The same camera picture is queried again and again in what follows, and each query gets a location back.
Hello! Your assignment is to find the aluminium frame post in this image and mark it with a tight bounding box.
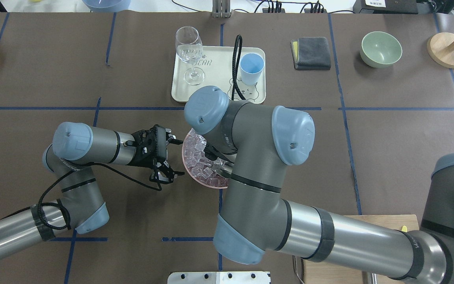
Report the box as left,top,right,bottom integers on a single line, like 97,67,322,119
212,0,232,18

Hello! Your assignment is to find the green bowl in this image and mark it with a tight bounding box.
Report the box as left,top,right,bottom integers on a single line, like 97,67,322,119
360,31,402,68

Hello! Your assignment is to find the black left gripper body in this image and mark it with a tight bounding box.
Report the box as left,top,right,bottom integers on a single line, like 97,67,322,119
132,125,168,168

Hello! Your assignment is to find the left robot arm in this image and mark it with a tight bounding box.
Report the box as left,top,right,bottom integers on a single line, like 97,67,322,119
0,122,184,259

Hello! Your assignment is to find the light blue cup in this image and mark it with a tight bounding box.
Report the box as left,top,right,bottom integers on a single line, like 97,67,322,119
240,53,265,86

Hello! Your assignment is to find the dark folded cloth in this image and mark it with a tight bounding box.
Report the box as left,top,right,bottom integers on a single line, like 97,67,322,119
290,37,331,70

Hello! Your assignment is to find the blue bowl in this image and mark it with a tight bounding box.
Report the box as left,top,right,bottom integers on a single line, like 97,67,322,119
82,0,131,13

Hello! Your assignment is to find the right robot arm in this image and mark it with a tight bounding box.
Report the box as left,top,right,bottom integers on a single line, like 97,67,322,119
184,86,454,284

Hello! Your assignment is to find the metal ice scoop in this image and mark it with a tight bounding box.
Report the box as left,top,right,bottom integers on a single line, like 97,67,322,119
211,158,234,179

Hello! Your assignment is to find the cream serving tray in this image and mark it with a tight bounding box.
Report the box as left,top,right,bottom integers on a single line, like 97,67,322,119
171,46,266,104

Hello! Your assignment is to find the wooden stand with pole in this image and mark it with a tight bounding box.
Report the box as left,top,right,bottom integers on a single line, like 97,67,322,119
426,32,454,69

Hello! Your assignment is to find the pink bowl of ice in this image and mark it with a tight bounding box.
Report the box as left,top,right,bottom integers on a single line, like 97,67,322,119
182,128,229,189

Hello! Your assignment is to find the clear wine glass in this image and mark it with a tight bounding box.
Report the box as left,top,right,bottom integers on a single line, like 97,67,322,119
175,26,205,86

